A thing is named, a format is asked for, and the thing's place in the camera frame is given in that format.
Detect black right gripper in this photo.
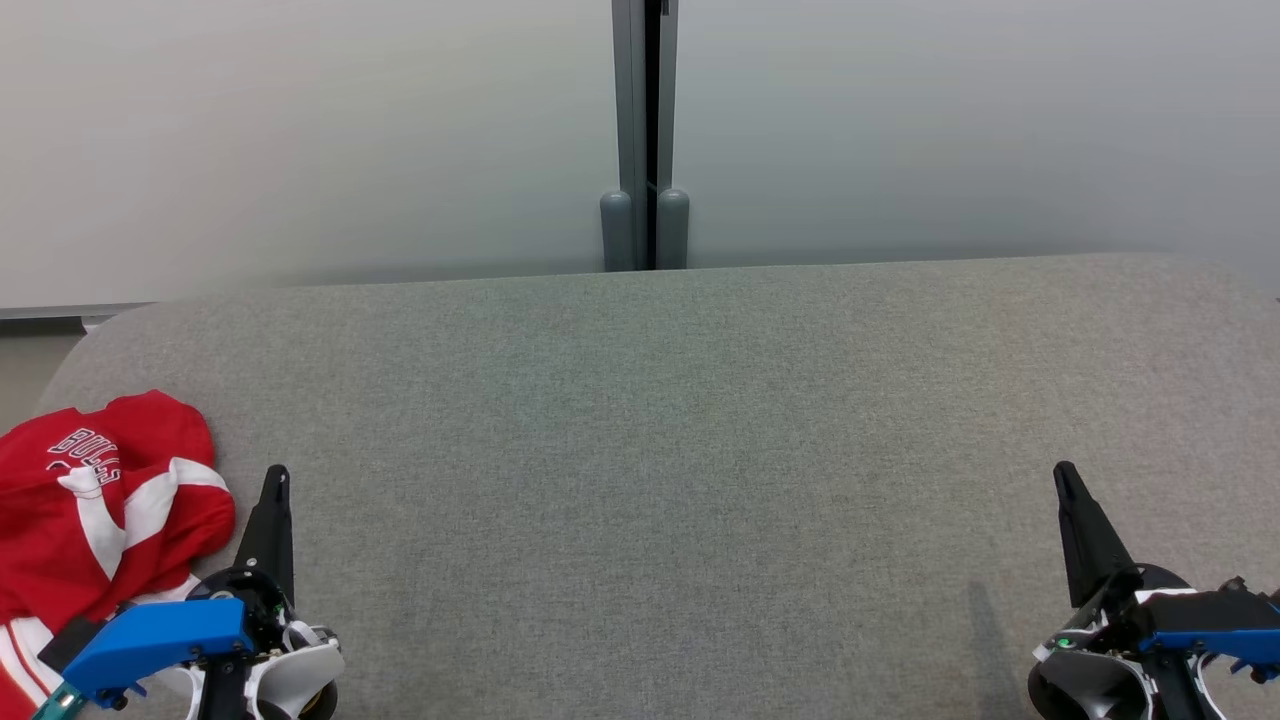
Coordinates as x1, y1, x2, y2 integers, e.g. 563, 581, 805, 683
1053, 461, 1191, 641

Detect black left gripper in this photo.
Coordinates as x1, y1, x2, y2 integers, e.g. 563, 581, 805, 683
188, 464, 301, 661

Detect red shorts with white trim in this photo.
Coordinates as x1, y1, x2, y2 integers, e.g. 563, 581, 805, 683
0, 389, 237, 626

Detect red white-sleeved shirt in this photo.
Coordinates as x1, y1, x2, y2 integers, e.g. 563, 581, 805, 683
0, 575, 206, 720

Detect blue left camera mount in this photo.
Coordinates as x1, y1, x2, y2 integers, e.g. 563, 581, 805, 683
62, 598, 257, 706

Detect left black cable, teal plug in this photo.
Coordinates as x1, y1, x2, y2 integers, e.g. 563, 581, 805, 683
30, 685, 89, 720

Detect grey wall skirting strip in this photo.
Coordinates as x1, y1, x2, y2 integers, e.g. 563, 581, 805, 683
0, 303, 156, 321

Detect grey cylindrical post foot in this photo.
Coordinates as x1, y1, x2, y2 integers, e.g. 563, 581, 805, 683
656, 188, 691, 271
600, 190, 635, 273

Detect grey metal partition post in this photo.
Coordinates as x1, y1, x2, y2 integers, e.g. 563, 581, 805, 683
611, 0, 680, 271

